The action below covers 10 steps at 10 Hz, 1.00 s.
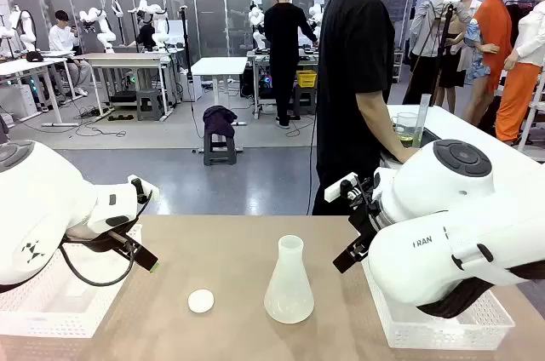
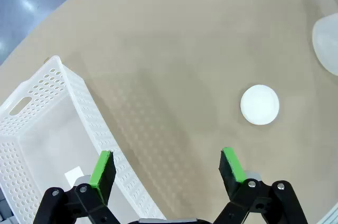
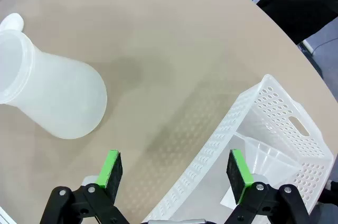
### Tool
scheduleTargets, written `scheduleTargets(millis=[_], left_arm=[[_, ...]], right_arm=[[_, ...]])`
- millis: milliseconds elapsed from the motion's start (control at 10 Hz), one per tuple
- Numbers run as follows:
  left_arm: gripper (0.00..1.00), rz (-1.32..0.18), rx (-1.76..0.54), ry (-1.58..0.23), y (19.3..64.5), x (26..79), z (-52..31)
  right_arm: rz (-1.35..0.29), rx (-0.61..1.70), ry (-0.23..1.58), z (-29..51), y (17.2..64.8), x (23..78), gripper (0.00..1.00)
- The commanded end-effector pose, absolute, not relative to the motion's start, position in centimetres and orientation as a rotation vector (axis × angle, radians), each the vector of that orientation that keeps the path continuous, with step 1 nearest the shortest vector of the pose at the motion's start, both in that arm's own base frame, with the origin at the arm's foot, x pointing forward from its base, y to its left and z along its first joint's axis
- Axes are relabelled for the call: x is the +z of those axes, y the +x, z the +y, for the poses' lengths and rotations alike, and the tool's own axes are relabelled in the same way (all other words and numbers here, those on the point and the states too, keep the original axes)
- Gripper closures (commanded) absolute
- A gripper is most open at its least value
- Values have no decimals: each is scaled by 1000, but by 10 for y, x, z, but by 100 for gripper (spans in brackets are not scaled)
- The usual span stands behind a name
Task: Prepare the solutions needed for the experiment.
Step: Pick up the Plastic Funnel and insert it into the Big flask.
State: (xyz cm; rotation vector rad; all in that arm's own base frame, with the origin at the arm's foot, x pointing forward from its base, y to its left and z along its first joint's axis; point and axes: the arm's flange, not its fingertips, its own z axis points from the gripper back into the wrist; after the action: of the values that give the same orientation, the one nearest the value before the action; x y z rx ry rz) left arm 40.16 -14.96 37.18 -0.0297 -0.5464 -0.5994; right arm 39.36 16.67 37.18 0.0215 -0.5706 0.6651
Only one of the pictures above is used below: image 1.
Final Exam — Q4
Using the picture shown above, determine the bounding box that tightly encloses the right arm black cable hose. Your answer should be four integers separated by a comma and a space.
416, 266, 545, 319

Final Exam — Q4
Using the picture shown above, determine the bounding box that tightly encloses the figure in blue floral dress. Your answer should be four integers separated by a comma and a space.
457, 0, 495, 85

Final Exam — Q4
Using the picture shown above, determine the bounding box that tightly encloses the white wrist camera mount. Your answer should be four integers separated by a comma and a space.
324, 172, 375, 209
127, 174, 160, 205

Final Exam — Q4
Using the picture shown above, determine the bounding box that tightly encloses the mannequin in orange jacket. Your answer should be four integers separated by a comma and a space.
462, 0, 519, 126

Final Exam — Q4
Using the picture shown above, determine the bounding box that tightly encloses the grey metal workbench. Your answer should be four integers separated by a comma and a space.
246, 48, 320, 120

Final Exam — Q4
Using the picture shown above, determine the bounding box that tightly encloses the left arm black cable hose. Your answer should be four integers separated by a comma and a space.
58, 231, 142, 289

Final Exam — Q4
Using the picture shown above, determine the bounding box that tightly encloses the white perforated plastic basket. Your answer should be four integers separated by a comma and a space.
361, 258, 515, 352
0, 224, 144, 339

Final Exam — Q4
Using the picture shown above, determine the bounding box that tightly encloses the white computer case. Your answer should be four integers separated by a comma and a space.
181, 71, 204, 102

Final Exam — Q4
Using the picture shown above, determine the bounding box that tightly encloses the white round flask cap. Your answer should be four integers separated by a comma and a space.
187, 288, 215, 315

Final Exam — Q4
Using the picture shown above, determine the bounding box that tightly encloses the grey step stool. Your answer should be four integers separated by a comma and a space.
135, 89, 166, 122
292, 86, 317, 117
203, 133, 238, 166

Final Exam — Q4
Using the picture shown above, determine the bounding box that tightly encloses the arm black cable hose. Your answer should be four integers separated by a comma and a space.
416, 266, 545, 319
58, 231, 142, 289

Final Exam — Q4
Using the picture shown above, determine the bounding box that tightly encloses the black tripod stand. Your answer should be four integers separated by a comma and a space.
402, 0, 462, 107

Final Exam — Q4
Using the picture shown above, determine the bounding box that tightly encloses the person in black T-shirt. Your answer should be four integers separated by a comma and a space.
312, 0, 422, 216

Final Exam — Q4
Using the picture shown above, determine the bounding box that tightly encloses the yellow plastic crate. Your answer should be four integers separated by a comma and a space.
296, 70, 318, 89

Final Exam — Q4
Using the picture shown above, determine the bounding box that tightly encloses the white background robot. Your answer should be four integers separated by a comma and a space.
248, 5, 269, 52
78, 7, 117, 54
6, 5, 37, 54
307, 3, 325, 38
138, 0, 171, 49

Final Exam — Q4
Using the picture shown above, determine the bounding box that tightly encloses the long white desk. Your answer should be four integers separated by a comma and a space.
0, 56, 72, 128

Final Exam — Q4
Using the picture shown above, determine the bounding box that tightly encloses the brown topped white desk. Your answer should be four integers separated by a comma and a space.
84, 52, 175, 122

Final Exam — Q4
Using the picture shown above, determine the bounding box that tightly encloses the person in white shirt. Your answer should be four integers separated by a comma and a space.
48, 10, 93, 98

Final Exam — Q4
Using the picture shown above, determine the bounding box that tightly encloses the clear plastic beaker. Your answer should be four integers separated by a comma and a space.
390, 112, 421, 148

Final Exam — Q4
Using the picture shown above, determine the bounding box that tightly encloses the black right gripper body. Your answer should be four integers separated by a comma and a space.
347, 201, 379, 261

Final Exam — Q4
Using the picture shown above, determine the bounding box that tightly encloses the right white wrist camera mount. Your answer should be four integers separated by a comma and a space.
324, 172, 375, 209

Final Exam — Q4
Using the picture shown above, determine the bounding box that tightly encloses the black pole stand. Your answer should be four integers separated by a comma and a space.
178, 5, 193, 102

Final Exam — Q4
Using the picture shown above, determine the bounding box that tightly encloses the mannequin in orange trousers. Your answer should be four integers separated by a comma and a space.
495, 0, 545, 144

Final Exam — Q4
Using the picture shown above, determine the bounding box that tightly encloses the mannequin in grey shirt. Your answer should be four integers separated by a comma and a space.
410, 0, 474, 113

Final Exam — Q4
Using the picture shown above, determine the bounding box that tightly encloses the white drawer cabinet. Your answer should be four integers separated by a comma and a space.
6, 83, 39, 120

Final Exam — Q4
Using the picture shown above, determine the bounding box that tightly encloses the person in all black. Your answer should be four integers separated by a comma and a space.
263, 0, 319, 129

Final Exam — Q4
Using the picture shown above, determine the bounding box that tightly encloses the person's right forearm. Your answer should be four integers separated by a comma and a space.
356, 95, 422, 164

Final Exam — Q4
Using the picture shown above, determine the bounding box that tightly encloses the dark purple cloth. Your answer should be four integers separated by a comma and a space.
202, 105, 238, 140

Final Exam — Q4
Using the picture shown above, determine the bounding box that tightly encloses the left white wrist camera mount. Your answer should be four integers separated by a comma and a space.
127, 174, 160, 205

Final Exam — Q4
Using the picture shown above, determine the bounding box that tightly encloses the translucent plastic conical flask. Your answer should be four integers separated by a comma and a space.
263, 235, 315, 324

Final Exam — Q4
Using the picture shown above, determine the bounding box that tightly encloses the white standing desk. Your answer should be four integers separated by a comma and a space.
191, 56, 249, 154

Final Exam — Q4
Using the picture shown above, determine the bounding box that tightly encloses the clear plastic graduated cylinder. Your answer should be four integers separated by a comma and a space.
415, 95, 429, 149

